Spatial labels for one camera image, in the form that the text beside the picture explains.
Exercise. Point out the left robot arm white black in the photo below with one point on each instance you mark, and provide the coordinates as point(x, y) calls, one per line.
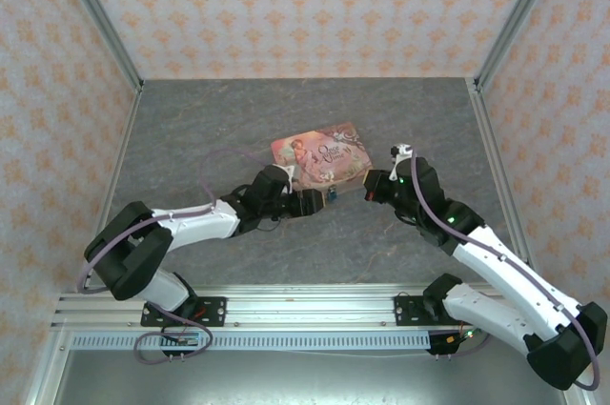
point(190, 226)

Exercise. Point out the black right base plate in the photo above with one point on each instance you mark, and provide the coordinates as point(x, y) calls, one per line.
point(407, 312)

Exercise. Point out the black bracket with circuit board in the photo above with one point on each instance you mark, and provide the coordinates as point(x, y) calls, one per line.
point(183, 342)
point(450, 342)

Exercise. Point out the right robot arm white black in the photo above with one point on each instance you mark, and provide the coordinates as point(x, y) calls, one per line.
point(500, 262)

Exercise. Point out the aluminium frame post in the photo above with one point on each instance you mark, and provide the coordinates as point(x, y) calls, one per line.
point(519, 19)
point(100, 19)

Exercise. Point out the pink storybook box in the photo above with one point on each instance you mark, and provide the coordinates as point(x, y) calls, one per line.
point(321, 152)

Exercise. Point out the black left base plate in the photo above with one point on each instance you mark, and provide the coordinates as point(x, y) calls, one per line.
point(214, 312)

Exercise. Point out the grey metal base panel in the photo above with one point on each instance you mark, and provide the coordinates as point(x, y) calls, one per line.
point(305, 378)

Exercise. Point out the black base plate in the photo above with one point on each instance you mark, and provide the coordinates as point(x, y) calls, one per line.
point(214, 312)
point(407, 312)

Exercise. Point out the aluminium cross beam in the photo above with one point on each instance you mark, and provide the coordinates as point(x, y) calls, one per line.
point(305, 305)

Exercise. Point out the aluminium table side rail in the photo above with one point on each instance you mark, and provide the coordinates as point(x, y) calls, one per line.
point(121, 152)
point(495, 162)

